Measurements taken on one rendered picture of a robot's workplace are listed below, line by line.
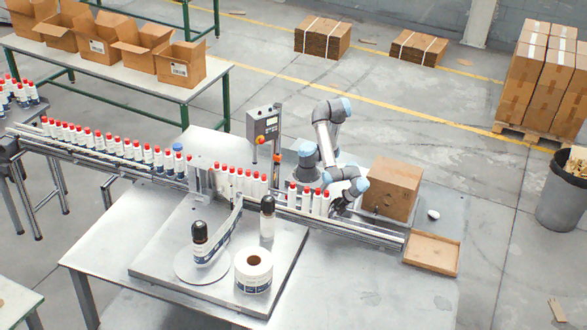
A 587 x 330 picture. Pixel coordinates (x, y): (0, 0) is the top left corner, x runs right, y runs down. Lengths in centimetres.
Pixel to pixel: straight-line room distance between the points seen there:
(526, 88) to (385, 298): 346
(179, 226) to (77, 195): 190
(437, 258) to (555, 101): 309
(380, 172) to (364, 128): 249
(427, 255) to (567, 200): 189
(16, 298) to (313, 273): 154
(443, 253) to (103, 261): 193
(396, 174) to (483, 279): 144
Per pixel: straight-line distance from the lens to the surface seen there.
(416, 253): 317
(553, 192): 482
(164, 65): 469
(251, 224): 313
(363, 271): 300
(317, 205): 313
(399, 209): 325
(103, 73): 504
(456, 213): 351
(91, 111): 602
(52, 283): 424
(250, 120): 299
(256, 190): 323
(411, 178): 322
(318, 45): 703
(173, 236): 310
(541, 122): 599
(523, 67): 575
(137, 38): 519
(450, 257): 321
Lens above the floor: 305
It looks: 37 degrees down
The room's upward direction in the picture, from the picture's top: 4 degrees clockwise
